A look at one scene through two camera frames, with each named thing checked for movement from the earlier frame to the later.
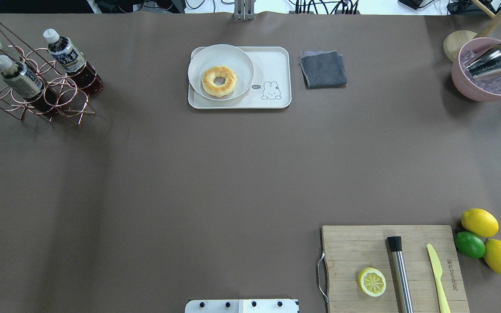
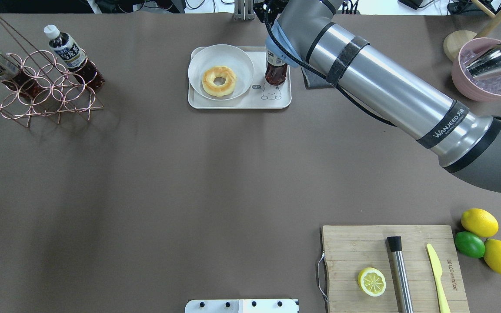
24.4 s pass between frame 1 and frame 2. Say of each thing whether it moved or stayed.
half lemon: stayed
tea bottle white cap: moved
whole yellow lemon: stayed
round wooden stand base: stayed
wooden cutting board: stayed
